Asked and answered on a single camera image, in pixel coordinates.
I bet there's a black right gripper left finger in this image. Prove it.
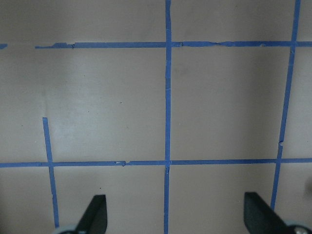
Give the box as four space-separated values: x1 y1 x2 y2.
75 195 108 234

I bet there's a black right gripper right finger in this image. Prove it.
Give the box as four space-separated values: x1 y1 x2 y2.
244 192 292 234

